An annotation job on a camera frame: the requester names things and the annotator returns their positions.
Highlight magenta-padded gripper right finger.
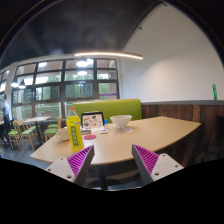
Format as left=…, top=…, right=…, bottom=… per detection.
left=131, top=143, right=185, bottom=186

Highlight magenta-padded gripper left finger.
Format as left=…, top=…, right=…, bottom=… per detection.
left=45, top=144, right=96, bottom=187

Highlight yellow drink bottle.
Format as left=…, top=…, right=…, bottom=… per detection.
left=65, top=106, right=85, bottom=154

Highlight white mug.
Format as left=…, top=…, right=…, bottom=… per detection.
left=55, top=126, right=71, bottom=141

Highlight dark grey flat box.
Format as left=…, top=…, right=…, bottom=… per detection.
left=80, top=128, right=93, bottom=136

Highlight wooden chairs with green seats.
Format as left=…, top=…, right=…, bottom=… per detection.
left=7, top=115, right=63, bottom=151

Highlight light wooden dining table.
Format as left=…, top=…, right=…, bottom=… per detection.
left=23, top=115, right=53, bottom=144

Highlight black-framed picture stand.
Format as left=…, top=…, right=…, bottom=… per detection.
left=80, top=111, right=106, bottom=131

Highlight white bowl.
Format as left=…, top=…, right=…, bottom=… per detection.
left=109, top=114, right=133, bottom=130

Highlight green upholstered bench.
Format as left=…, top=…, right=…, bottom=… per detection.
left=71, top=98, right=143, bottom=125

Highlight person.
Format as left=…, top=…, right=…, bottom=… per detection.
left=0, top=94, right=12, bottom=134

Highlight large dark-framed window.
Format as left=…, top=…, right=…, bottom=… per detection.
left=0, top=57, right=120, bottom=121

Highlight green bottle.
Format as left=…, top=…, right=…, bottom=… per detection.
left=212, top=84, right=218, bottom=101

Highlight round pendant lamps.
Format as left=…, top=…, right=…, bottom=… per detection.
left=9, top=57, right=95, bottom=90

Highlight curved linear ceiling light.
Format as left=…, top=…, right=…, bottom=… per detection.
left=73, top=50, right=144, bottom=61

